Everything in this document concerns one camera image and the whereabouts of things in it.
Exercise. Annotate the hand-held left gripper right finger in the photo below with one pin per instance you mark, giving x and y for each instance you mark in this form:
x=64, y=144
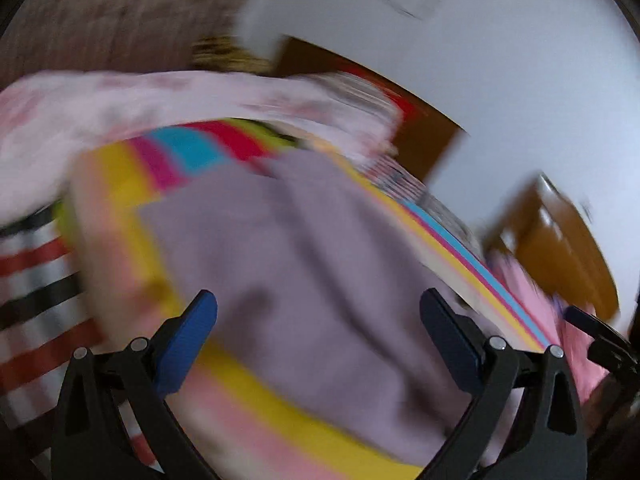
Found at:
x=450, y=340

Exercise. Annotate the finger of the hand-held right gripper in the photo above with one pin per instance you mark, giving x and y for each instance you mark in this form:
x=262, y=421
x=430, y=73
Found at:
x=582, y=317

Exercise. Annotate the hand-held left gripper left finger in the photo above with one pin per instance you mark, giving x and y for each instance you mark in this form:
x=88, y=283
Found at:
x=185, y=340

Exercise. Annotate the lilac pants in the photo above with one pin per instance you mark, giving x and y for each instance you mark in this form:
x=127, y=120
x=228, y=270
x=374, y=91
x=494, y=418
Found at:
x=310, y=260

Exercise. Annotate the pink blanket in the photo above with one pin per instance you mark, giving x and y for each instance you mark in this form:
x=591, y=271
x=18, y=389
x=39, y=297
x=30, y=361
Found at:
x=530, y=300

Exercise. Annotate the rainbow striped bedsheet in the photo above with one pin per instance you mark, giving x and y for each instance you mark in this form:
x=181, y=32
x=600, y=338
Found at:
x=125, y=240

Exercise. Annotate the checkered cloth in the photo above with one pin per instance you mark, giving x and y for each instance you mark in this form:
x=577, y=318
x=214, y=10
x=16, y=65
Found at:
x=405, y=180

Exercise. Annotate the wooden headboard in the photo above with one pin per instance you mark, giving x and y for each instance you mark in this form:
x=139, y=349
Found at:
x=425, y=130

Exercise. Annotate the pink floral quilt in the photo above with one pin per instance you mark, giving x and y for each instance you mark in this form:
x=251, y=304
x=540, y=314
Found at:
x=125, y=105

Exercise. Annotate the red pillow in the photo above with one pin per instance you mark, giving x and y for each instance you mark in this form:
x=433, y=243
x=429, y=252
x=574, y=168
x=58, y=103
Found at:
x=395, y=95

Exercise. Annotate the wicker basket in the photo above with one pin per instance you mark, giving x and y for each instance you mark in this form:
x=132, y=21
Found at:
x=225, y=55

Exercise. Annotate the floral curtain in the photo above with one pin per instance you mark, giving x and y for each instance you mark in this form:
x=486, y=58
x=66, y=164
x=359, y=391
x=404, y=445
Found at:
x=100, y=15

